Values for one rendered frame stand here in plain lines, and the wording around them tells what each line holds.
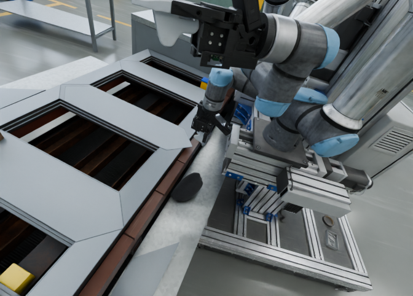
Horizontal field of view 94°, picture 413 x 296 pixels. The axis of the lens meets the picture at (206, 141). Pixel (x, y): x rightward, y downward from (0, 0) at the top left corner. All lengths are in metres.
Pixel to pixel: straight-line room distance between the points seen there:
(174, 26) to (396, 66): 0.49
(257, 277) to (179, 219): 0.95
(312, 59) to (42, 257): 0.87
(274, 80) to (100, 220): 0.64
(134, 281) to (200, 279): 0.82
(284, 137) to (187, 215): 0.53
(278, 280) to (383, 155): 1.11
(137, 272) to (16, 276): 0.31
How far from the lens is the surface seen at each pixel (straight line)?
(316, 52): 0.43
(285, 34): 0.38
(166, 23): 0.32
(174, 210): 0.93
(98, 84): 1.33
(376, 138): 1.10
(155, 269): 0.82
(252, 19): 0.36
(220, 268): 1.63
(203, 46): 0.33
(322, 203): 0.92
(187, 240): 0.89
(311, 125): 0.69
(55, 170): 0.88
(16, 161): 0.95
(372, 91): 0.63
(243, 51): 0.37
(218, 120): 0.76
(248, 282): 1.68
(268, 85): 0.45
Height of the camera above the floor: 1.52
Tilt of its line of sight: 43 degrees down
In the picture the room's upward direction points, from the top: 19 degrees clockwise
